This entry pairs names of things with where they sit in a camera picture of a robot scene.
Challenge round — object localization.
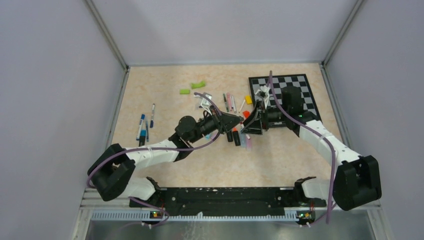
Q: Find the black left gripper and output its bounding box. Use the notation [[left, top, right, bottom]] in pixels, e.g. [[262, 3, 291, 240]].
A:
[[189, 104, 244, 144]]

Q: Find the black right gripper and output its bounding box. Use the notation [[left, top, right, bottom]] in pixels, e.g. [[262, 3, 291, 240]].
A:
[[241, 100, 289, 135]]

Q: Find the pink black highlighter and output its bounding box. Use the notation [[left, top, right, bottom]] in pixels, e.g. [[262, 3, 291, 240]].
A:
[[226, 131, 234, 143]]

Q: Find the orange black highlighter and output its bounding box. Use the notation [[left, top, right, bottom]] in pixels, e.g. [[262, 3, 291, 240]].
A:
[[232, 127, 241, 147]]

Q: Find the light blue highlighter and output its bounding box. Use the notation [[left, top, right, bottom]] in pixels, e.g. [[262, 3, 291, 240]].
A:
[[239, 133, 247, 148]]

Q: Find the pink pastel highlighter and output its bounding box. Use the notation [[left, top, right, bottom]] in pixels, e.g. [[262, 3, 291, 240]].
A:
[[245, 134, 252, 151]]

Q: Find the grey cap white marker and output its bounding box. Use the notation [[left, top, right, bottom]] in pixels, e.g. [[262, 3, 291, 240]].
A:
[[230, 95, 237, 114]]

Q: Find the green thin pen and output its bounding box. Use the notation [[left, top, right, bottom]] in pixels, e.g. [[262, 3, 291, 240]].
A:
[[222, 93, 230, 113]]

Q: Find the pink translucent pen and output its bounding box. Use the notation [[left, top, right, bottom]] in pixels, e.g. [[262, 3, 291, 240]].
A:
[[226, 92, 232, 112]]

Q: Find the blue thin pen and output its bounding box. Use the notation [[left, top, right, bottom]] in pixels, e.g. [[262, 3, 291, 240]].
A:
[[145, 120, 149, 142]]

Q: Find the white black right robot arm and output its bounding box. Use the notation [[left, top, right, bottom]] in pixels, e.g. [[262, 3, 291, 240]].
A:
[[241, 85, 382, 211]]

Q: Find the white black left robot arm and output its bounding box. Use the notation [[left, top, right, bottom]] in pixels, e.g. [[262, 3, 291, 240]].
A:
[[87, 112, 244, 207]]

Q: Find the orange red block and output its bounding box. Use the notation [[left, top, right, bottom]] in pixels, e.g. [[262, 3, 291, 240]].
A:
[[242, 110, 250, 119]]

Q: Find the yellow block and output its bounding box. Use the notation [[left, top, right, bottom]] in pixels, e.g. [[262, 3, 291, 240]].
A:
[[244, 95, 253, 105]]

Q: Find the green block right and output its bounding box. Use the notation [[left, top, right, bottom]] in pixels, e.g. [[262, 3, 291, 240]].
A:
[[190, 80, 206, 90]]

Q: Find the green block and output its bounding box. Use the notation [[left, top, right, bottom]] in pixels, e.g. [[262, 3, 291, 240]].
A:
[[190, 80, 206, 90], [179, 88, 191, 95]]

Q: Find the black grey chessboard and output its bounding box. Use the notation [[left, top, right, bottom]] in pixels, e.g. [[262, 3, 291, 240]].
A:
[[248, 73, 322, 128]]

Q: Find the green block left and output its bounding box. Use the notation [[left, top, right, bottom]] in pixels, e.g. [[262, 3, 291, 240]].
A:
[[179, 88, 191, 95]]

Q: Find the black blue marker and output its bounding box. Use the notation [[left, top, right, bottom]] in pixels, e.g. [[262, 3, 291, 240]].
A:
[[138, 129, 147, 147]]

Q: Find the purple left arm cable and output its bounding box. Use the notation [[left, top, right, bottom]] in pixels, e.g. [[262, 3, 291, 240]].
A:
[[86, 92, 223, 190]]

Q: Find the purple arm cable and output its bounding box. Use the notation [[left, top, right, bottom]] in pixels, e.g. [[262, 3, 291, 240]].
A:
[[267, 70, 338, 225], [86, 92, 223, 190]]

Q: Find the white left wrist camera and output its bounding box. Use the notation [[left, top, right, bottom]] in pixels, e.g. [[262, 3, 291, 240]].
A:
[[193, 92, 213, 115]]

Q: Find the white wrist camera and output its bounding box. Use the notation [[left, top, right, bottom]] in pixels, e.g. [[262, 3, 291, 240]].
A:
[[193, 92, 213, 115], [254, 85, 271, 110]]

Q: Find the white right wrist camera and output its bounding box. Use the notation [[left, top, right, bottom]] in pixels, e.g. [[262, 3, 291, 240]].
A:
[[254, 85, 271, 110]]

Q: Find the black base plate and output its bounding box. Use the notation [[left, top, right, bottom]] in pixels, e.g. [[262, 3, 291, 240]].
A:
[[146, 187, 327, 217]]

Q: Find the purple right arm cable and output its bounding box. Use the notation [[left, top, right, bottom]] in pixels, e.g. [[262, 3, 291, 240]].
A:
[[267, 70, 338, 225]]

